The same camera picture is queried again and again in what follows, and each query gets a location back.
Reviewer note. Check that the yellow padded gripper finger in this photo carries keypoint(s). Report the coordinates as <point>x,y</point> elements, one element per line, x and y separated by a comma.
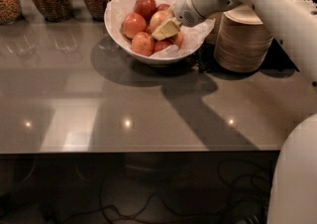
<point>168,28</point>

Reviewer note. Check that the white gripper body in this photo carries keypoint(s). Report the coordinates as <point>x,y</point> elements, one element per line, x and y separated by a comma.
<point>183,9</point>

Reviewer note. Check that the red-yellow apple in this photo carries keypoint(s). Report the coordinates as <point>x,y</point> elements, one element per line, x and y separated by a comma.
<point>158,17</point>

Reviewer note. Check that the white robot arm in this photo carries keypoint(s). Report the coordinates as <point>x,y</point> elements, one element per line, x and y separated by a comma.
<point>293,23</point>

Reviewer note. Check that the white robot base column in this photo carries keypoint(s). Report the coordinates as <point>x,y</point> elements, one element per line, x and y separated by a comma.
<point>293,197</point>

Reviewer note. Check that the right small red apple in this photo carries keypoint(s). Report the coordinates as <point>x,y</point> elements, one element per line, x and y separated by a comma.
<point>178,39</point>

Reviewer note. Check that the front middle red apple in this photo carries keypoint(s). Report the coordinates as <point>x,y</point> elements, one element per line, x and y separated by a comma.
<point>161,45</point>

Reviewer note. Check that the back right red apple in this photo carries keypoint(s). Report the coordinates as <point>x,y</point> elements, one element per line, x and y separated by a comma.
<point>162,7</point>

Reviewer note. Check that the dark red top apple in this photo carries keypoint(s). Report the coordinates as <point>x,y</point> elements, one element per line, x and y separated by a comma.
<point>146,8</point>

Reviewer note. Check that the front left red apple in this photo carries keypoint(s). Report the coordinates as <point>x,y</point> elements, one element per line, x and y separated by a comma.
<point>143,44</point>

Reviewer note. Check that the white paper bowl liner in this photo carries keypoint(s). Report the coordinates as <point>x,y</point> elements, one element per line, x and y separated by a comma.
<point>194,33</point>

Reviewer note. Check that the white ceramic bowl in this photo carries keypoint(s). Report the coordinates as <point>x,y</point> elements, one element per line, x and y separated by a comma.
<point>115,20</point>

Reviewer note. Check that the rear stack paper bowls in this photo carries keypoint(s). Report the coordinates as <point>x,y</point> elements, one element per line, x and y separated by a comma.
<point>212,37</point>

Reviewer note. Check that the stack paper bowls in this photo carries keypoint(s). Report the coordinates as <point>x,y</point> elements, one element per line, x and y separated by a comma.
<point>242,41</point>
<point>212,37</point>

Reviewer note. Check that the black mesh mat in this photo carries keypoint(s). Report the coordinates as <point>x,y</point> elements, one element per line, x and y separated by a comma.
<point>206,62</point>

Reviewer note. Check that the front stack paper bowls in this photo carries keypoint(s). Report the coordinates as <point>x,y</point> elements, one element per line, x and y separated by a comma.
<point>242,41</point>

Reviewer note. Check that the left glass cereal jar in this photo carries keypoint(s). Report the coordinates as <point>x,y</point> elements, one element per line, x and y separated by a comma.
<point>10,11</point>

